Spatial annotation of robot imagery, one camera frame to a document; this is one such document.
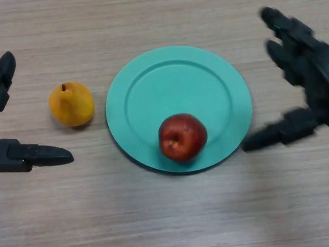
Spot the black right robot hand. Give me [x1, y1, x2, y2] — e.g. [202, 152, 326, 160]
[231, 2, 329, 153]

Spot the red apple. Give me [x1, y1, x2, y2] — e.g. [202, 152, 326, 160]
[157, 112, 210, 166]

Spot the green round plate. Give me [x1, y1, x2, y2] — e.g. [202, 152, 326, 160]
[101, 40, 257, 180]

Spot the yellow orange pear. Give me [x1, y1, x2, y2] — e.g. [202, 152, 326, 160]
[47, 80, 97, 129]

